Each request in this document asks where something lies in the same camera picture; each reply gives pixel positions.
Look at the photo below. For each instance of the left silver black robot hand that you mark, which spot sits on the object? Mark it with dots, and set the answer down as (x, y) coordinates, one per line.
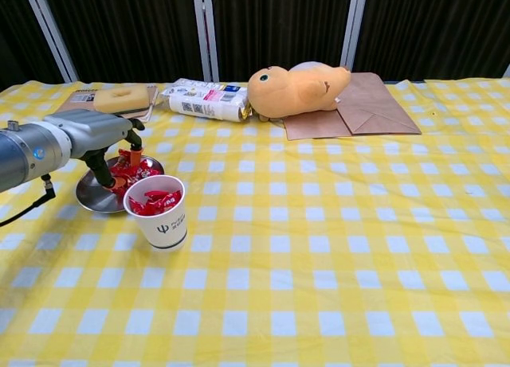
(95, 132)

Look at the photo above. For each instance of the round metal plate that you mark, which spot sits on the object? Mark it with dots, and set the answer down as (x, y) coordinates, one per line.
(95, 194)

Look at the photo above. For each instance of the white paper cup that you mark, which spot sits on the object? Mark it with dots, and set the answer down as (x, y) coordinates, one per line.
(167, 227)

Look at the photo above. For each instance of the brown spiral notebook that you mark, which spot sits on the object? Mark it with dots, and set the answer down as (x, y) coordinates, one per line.
(77, 102)

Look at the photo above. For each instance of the yellow sponge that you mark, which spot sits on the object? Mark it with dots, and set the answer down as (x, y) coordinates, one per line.
(119, 99)

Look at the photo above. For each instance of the white printed plastic package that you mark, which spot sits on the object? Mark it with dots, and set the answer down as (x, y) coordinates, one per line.
(207, 100)

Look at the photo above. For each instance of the black pleated curtain panel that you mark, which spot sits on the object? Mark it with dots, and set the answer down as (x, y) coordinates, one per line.
(16, 24)
(438, 24)
(139, 24)
(279, 24)

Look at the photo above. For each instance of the orange plush toy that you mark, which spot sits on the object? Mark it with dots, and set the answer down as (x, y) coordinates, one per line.
(287, 96)

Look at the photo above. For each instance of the yellow white checkered tablecloth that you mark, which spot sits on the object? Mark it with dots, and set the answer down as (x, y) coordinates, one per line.
(279, 243)

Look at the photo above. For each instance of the brown paper bag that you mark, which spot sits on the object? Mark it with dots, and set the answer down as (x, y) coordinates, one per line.
(315, 126)
(378, 104)

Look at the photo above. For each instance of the grey metal frame post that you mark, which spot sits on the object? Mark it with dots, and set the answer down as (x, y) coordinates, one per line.
(205, 32)
(354, 24)
(507, 70)
(48, 28)

